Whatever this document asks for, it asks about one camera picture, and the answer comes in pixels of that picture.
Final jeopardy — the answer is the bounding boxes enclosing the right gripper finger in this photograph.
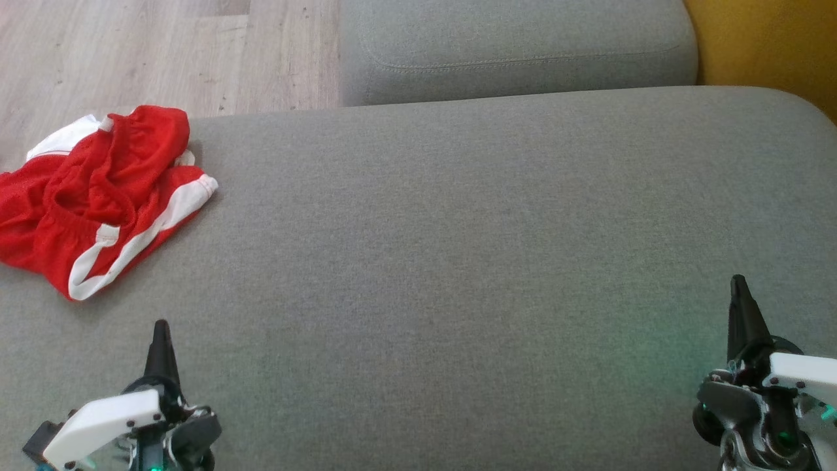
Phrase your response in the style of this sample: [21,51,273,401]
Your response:
[727,275,772,364]

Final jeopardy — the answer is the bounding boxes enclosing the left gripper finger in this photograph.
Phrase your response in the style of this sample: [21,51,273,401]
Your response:
[145,319,180,393]

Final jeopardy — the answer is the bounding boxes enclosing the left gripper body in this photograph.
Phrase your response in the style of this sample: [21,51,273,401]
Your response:
[23,385,223,471]

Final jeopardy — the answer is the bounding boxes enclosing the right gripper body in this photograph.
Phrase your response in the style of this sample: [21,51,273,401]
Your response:
[693,337,837,471]

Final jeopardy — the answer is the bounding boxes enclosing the red mesh shorts white trim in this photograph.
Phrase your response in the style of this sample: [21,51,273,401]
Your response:
[33,105,218,302]

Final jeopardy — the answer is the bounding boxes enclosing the red basketball jersey black letters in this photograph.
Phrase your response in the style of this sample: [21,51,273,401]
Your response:
[0,114,112,272]

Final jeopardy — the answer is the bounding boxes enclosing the large yellow sofa back cushion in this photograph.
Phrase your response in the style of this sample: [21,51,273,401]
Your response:
[683,0,837,125]

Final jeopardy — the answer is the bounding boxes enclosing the grey and yellow sofa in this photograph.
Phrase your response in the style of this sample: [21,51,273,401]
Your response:
[0,85,837,471]

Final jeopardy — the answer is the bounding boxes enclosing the grey sofa seat cushion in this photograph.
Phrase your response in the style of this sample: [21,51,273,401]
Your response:
[340,0,699,107]

